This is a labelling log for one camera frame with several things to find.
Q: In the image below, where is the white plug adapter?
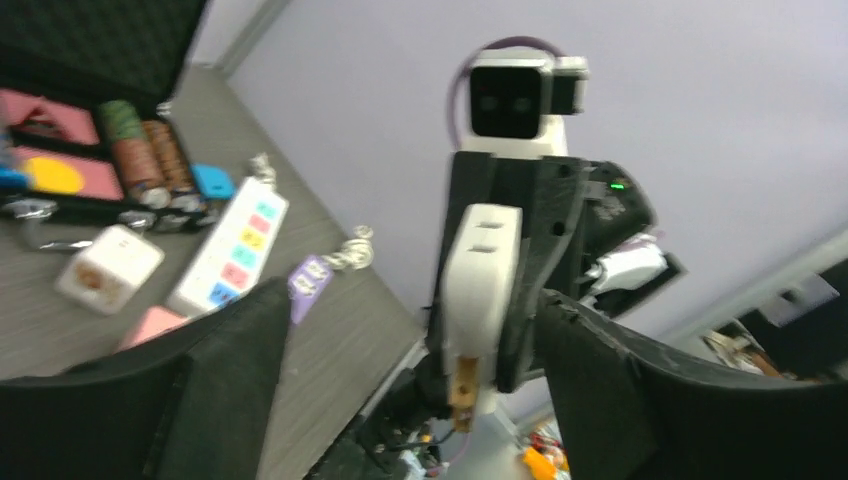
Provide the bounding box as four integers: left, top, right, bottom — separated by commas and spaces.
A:
440, 204, 522, 433

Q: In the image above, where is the blue small charger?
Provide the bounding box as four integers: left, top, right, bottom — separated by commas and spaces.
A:
191, 163, 236, 200

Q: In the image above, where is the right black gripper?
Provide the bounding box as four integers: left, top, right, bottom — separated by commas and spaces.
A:
426, 151, 656, 393

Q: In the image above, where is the white colourful power strip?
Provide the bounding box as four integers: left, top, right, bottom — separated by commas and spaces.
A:
166, 177, 289, 317

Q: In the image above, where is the white cube socket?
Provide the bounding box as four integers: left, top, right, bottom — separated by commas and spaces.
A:
55, 225, 165, 315

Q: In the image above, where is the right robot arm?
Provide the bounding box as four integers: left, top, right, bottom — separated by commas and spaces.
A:
426, 151, 681, 393

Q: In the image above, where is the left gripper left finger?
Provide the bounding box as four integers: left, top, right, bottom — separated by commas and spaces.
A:
1, 277, 291, 479

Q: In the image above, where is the purple power strip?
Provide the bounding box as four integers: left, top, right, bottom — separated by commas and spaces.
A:
288, 255, 334, 325

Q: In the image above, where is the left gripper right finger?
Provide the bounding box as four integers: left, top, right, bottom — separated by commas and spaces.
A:
535, 290, 847, 480

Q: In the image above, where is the black poker chip case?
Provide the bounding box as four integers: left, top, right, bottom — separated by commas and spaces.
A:
1, 1, 217, 232

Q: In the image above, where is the pink cube socket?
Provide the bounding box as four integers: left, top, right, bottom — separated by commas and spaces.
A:
116, 306, 190, 352

